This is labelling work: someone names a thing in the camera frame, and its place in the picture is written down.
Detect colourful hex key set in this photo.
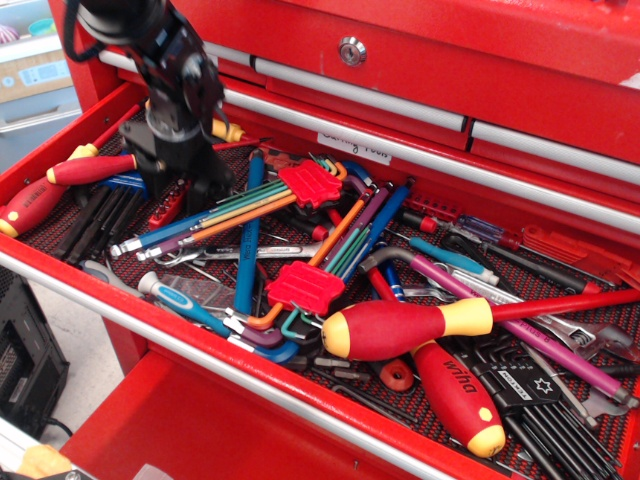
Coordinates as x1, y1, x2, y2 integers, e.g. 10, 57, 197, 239
224, 177, 415, 364
109, 159, 347, 261

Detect red bit holder with bits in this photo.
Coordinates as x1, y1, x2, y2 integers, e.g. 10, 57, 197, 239
148, 179, 191, 231

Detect black Torx key set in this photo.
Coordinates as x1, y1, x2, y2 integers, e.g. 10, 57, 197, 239
443, 333, 620, 479

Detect silver combination wrench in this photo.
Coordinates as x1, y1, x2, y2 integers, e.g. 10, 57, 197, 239
155, 242, 323, 267

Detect teal handle small screwdriver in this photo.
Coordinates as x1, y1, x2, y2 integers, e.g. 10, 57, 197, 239
408, 237, 499, 286

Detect blue white precision screwdriver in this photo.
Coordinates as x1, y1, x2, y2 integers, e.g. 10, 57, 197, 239
138, 271, 231, 338

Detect large red yellow screwdriver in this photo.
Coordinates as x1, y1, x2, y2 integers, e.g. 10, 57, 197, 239
321, 289, 639, 361

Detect clear blue handle screwdriver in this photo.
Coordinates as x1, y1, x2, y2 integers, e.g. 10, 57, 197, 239
437, 215, 522, 250

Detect silver adjustable wrench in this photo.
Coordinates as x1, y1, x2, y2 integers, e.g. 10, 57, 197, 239
528, 315, 639, 364

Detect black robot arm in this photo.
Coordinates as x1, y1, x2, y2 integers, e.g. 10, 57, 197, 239
63, 1, 235, 214

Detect upper colourful hex key set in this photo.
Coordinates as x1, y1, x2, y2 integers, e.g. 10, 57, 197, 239
109, 159, 347, 261

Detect black red small screwdriver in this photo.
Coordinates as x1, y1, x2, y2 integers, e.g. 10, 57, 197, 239
279, 213, 329, 241

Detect red yellow screwdriver top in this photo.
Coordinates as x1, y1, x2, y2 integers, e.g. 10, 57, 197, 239
144, 98, 247, 144

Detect black device on floor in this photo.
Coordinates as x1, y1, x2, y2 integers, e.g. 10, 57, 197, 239
1, 267, 69, 438

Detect red yellow Wiha screwdriver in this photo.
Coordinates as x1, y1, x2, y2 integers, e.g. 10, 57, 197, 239
411, 341, 506, 458

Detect lower colourful hex key set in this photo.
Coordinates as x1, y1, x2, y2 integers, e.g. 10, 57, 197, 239
224, 177, 415, 364

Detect black braided cable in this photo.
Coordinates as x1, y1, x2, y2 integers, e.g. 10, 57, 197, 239
62, 0, 109, 64

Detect blue Wera hex key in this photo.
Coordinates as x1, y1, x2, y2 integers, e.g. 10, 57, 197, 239
234, 149, 265, 314

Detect red yellow screwdriver far left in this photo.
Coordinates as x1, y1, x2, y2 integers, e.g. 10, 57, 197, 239
1, 103, 141, 238

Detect chest key lock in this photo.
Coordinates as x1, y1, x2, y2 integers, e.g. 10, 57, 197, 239
338, 36, 368, 67

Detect open red drawer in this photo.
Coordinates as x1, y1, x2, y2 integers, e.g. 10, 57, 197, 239
0, 82, 640, 480

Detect red plastic tool holder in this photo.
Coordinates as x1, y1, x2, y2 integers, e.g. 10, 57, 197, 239
522, 225, 639, 288

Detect red tool chest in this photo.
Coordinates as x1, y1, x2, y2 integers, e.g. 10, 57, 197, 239
47, 0, 640, 480

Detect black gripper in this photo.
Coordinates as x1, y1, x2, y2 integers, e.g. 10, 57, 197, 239
119, 122, 235, 215

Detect red round cap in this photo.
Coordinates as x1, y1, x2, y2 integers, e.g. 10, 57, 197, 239
378, 359, 414, 393

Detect blue holder black hex keys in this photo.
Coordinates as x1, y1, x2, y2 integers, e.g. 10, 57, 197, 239
53, 171, 149, 265

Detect white cutting tools label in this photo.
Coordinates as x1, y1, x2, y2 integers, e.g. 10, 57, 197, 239
317, 132, 393, 165

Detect magenta long hex key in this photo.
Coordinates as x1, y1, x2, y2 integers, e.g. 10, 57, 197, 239
358, 247, 639, 408

